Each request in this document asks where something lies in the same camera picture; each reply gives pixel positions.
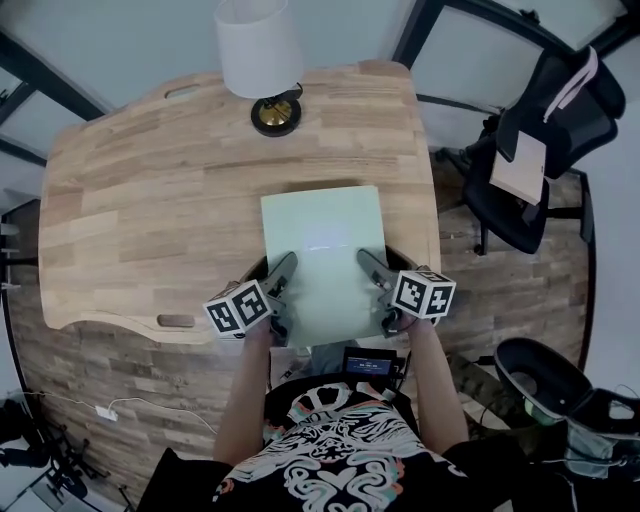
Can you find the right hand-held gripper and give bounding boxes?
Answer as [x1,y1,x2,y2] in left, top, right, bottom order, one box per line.
[355,248,457,339]

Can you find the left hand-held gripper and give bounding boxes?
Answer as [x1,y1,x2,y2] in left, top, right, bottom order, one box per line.
[202,250,300,349]

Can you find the pale green plastic sheet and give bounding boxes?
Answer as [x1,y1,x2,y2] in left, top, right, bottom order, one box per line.
[259,184,397,349]

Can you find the person's left forearm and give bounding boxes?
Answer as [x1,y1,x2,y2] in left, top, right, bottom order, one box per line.
[213,322,277,464]

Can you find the person's right forearm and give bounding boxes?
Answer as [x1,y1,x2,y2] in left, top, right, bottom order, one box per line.
[402,317,471,447]

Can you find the wooden desk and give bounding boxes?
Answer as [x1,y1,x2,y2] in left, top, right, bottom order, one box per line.
[37,58,442,347]

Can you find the black device with screen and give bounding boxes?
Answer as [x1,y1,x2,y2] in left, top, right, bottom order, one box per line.
[342,345,400,378]

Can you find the person's grey jeans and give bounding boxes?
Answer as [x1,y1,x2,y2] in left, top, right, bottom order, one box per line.
[309,344,347,377]

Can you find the pale pink box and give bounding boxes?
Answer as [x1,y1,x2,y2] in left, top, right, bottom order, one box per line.
[488,130,547,207]

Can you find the person's black patterned shirt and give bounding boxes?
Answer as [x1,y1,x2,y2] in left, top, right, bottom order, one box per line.
[144,374,531,512]

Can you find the white shade brass table lamp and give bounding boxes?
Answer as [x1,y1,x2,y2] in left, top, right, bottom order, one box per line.
[213,0,305,139]

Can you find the black office chair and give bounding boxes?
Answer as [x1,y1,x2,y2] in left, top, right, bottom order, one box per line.
[459,47,627,257]

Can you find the grey fabric bag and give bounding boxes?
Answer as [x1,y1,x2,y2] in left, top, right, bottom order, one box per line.
[563,388,640,479]

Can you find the black tripod stand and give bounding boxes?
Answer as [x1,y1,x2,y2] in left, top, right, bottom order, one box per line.
[0,397,112,501]

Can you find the white cable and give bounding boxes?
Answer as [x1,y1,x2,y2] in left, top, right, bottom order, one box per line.
[23,391,219,437]

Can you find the black window frame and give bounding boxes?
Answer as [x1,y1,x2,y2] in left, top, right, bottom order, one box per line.
[392,0,640,112]
[0,29,115,167]

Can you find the pink strap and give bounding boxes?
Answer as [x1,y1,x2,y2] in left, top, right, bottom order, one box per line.
[542,44,600,124]

